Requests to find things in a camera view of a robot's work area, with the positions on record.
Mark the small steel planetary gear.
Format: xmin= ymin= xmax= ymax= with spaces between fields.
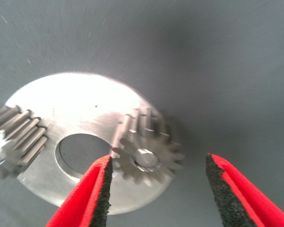
xmin=110 ymin=107 xmax=186 ymax=188
xmin=0 ymin=105 xmax=49 ymax=180

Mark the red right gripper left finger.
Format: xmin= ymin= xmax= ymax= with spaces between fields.
xmin=45 ymin=154 xmax=114 ymax=227

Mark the round metal carrier plate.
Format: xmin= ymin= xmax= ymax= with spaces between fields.
xmin=4 ymin=72 xmax=175 ymax=216

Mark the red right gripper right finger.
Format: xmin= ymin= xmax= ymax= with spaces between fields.
xmin=205 ymin=153 xmax=284 ymax=227

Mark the dark grey table cloth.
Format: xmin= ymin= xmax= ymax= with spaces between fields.
xmin=0 ymin=0 xmax=284 ymax=227

